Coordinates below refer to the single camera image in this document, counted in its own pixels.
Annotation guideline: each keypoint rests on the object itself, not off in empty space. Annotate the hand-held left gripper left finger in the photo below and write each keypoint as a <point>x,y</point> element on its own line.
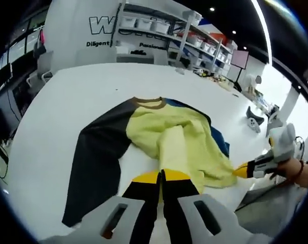
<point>141,203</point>

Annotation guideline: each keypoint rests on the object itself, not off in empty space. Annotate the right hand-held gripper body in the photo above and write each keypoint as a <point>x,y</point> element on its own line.
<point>283,145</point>

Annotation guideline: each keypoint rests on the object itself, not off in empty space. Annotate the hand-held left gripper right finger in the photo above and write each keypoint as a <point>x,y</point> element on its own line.
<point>181,208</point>

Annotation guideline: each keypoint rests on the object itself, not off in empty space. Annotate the yellow black blue garment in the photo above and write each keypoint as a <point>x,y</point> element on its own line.
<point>148,122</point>

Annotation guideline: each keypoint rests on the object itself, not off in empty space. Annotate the person's right hand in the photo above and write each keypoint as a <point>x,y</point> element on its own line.
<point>288,172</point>

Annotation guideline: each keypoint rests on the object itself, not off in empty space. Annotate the grey mesh office chair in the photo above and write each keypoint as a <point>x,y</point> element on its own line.
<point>265,203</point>

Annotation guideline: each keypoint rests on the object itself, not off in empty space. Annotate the black and white holder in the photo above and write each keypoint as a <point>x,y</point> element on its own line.
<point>254,122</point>

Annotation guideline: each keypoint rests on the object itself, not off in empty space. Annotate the beige cloth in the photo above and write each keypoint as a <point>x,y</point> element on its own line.
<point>225,85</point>

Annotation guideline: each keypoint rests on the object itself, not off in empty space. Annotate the pink screen on stand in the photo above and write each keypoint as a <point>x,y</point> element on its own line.
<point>239,58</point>

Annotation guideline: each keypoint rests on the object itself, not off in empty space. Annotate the yellow and black tool clutter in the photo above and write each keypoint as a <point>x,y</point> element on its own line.
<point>206,74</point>

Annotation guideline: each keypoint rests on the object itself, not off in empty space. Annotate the small white object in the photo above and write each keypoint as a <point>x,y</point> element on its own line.
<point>180,71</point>

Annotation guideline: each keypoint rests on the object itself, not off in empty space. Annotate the grey chair back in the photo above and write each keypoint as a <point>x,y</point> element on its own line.
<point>161,57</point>

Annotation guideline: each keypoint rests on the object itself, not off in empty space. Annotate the grey metal shelving rack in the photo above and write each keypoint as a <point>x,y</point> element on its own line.
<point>184,33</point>

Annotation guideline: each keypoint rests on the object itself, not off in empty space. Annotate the dark cloth pile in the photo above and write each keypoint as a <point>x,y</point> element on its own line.
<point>138,53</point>

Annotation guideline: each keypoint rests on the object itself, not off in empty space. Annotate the white office chair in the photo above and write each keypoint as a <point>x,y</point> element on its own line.
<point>44,66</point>

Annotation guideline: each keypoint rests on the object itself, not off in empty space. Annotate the row of white storage bins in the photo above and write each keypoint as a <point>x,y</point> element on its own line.
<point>143,24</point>

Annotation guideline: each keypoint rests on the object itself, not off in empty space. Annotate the black desktop monitor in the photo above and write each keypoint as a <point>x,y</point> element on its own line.
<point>3,76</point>

